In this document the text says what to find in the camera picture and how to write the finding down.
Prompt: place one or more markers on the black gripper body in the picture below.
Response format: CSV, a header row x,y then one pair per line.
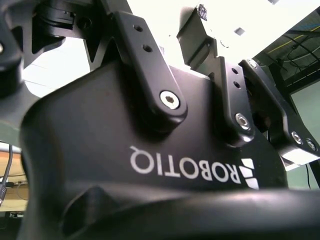
x,y
100,150

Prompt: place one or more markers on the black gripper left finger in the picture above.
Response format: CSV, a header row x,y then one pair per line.
x,y
150,62

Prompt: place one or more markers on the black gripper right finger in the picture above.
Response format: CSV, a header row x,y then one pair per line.
x,y
235,100

